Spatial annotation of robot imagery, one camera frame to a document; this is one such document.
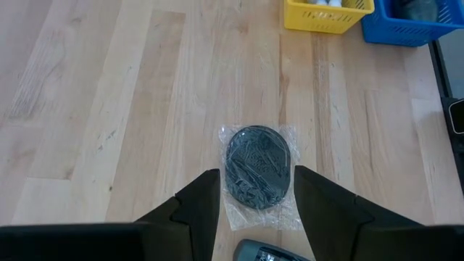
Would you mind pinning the dark oval disc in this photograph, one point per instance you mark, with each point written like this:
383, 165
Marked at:
258, 166

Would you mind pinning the small black silver-edged camera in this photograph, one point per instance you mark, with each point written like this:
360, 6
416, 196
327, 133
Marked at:
457, 116

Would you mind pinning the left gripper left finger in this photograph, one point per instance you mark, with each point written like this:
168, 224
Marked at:
195, 224

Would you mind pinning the yellow plastic basket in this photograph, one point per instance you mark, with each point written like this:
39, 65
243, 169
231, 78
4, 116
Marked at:
326, 18

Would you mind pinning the blue plastic basket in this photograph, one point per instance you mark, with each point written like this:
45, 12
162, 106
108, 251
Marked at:
398, 32

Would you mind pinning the black metal table frame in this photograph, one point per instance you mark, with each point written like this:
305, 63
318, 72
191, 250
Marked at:
460, 159

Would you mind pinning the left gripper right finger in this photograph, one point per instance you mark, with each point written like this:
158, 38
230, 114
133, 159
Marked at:
326, 217

